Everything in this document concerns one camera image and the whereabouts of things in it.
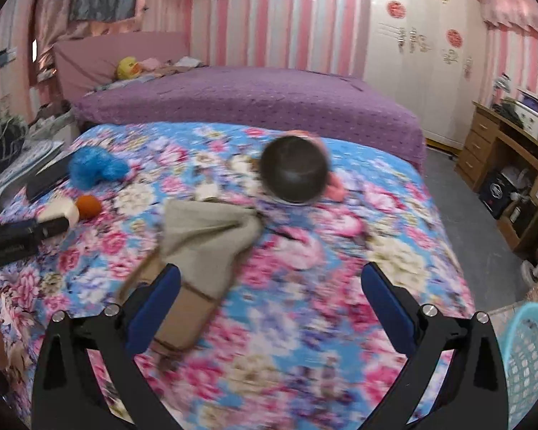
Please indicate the blue patterned pillow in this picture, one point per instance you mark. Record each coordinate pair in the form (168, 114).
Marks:
(22, 161)

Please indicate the white wardrobe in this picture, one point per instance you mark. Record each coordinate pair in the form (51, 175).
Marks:
(417, 67)

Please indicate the black patterned cloth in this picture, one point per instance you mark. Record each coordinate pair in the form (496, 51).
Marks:
(0, 134)

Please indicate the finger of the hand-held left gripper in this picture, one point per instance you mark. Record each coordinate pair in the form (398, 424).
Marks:
(54, 227)

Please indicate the orange fruit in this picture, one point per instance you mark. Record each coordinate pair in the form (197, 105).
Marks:
(88, 207)

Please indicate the floral blanket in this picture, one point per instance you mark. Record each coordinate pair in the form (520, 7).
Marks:
(305, 255)

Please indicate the blue plastic basket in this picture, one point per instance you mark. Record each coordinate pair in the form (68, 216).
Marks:
(529, 367)

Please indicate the purple bedspread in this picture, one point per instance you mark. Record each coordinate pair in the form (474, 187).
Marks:
(251, 98)

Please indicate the pink steel bowl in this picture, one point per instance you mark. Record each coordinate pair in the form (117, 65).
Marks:
(296, 170)

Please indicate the blue fluffy toy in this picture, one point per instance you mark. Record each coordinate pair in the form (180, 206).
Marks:
(94, 165)

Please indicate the yellow plush duck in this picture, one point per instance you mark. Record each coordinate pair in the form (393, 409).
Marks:
(128, 68)

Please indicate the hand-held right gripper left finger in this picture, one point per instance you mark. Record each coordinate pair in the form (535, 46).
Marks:
(157, 304)

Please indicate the white paper cup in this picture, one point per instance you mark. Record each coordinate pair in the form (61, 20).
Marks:
(62, 209)

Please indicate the pink headboard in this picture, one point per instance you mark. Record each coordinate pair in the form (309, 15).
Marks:
(94, 58)

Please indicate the pink curtain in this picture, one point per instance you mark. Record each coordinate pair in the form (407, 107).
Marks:
(54, 4)

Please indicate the black flat case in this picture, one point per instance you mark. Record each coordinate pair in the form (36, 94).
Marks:
(49, 177)

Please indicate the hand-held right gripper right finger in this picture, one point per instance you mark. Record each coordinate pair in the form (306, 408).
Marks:
(390, 309)

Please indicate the wooden desk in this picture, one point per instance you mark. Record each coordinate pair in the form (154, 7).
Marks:
(484, 139)

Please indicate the black safe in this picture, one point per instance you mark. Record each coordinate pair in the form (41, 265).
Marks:
(497, 192)

